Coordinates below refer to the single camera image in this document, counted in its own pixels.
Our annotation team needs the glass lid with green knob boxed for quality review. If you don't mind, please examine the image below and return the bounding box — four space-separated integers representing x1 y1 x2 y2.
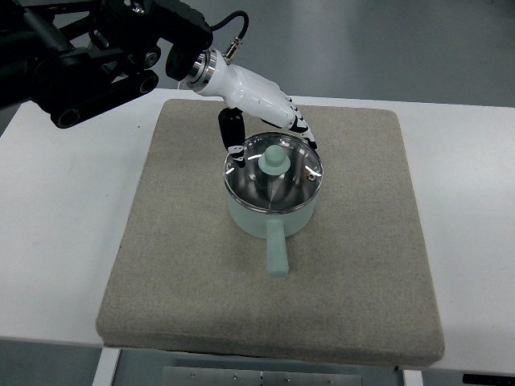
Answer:
223 132 323 214

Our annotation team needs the grey felt mat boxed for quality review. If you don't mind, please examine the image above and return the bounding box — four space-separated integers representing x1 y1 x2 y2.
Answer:
96 100 445 367

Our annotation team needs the mint green saucepan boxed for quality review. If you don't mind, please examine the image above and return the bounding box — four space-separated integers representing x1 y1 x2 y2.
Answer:
226 188 321 277

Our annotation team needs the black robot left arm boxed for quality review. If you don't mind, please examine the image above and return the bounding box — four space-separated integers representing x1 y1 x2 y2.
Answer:
1 1 212 129

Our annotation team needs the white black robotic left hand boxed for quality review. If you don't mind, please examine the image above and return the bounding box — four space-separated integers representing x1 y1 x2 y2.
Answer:
183 49 317 168

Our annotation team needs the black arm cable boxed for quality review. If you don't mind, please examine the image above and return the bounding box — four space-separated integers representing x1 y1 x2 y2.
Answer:
208 10 249 65

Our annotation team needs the white table leg frame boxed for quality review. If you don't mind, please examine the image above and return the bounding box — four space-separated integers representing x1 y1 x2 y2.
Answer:
92 348 122 386

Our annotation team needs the grey metal plate under table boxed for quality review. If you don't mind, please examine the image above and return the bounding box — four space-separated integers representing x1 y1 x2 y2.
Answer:
161 366 363 386

